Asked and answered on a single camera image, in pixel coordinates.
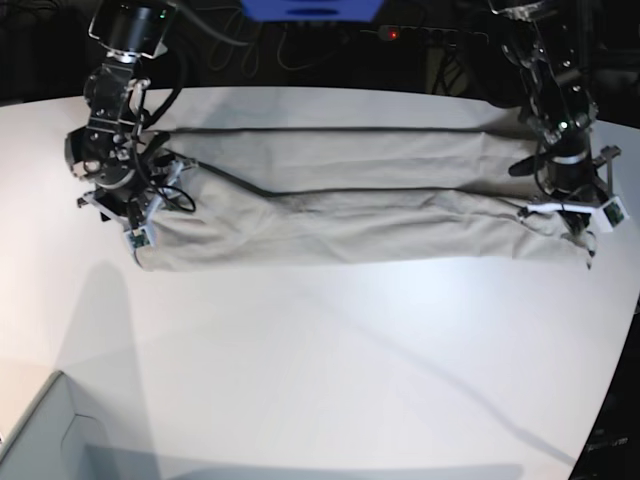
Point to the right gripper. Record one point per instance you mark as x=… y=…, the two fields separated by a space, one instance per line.
x=148 y=188

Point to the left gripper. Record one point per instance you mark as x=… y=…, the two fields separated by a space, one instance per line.
x=571 y=182

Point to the light grey t-shirt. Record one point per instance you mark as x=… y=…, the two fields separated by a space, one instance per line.
x=322 y=196

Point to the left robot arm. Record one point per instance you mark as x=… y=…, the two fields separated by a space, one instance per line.
x=546 y=40

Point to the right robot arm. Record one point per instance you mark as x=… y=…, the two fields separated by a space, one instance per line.
x=101 y=151

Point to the grey bin at corner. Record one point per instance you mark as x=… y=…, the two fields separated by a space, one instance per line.
x=64 y=433

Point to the black power strip red light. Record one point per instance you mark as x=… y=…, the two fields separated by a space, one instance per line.
x=428 y=36

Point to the blue box at top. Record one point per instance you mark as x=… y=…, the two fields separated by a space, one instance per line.
x=311 y=10

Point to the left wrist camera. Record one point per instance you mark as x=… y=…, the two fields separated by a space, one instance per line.
x=612 y=214

